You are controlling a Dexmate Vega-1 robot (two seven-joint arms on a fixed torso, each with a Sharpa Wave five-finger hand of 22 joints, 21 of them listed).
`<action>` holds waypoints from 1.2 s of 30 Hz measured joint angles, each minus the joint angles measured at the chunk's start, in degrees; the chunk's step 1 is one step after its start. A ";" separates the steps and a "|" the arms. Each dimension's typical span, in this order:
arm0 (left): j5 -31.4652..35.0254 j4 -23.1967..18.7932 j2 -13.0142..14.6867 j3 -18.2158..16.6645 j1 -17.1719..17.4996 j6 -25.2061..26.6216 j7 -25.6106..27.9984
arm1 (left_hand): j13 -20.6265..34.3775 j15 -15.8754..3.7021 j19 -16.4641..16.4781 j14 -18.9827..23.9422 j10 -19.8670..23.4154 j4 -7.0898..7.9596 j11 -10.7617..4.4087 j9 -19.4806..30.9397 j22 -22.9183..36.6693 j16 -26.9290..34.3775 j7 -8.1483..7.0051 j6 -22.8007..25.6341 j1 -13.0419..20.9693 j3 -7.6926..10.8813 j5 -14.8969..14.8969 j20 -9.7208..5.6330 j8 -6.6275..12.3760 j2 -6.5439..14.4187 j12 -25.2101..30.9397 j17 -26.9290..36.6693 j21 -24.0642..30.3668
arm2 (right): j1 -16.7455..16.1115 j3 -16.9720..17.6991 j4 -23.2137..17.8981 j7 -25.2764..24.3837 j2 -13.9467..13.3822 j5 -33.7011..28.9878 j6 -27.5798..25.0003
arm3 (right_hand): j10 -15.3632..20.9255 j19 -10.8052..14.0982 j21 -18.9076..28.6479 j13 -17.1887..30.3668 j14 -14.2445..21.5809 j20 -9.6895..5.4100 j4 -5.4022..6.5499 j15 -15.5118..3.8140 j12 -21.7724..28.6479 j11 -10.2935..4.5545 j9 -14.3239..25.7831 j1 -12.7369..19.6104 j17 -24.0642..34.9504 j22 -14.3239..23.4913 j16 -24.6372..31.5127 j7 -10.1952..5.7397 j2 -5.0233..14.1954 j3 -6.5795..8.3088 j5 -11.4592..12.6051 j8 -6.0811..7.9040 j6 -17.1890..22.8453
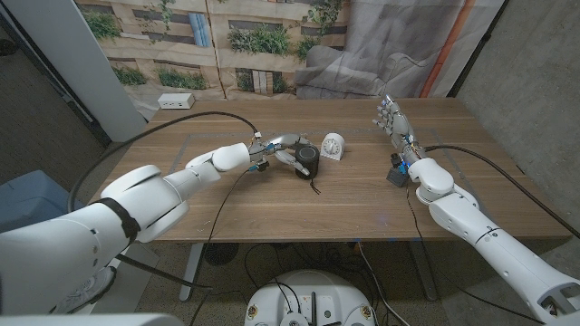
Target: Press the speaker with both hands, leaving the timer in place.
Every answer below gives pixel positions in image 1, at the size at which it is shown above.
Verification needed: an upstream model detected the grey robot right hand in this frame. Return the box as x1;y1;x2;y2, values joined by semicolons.
372;93;424;167

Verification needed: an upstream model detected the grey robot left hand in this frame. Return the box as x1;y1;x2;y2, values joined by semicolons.
247;133;318;178

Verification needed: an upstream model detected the black cylindrical speaker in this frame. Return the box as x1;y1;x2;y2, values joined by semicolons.
295;144;323;196

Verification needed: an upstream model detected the white kitchen timer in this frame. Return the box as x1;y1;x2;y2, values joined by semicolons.
320;132;346;161

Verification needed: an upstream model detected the printed building backdrop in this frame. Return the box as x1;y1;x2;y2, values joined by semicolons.
74;0;507;120

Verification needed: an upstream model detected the white power strip box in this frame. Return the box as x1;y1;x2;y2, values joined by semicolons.
157;92;196;110

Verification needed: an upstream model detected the grey table leg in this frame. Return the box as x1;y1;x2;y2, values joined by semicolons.
410;239;439;302
179;243;205;303

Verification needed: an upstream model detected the white robot torso base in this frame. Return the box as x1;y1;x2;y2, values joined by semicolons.
244;270;376;326

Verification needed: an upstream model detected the white partition panel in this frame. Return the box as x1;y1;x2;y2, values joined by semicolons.
2;0;149;144

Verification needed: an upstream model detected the grey sneaker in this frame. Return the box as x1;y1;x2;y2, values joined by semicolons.
52;265;117;314

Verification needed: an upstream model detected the blue plastic bin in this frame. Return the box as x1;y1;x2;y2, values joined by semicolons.
0;169;85;235

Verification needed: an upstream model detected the white robot chest edge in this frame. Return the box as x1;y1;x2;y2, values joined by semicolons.
0;312;185;326

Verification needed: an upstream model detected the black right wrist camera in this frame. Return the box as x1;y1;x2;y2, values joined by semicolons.
386;153;409;188

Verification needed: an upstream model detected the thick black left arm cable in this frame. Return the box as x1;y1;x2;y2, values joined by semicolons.
66;110;262;291

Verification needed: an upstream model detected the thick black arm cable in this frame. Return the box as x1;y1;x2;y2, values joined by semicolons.
66;110;262;291
422;144;580;240

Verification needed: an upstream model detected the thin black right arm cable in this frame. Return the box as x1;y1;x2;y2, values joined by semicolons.
403;184;543;325

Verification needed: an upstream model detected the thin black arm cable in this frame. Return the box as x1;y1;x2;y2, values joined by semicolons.
188;168;251;326
403;184;543;325

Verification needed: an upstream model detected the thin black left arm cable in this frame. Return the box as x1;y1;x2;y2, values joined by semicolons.
188;168;251;326

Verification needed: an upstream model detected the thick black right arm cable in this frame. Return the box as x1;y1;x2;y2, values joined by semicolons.
422;144;580;240

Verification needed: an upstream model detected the white floor cable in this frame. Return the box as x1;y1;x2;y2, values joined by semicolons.
356;242;411;326

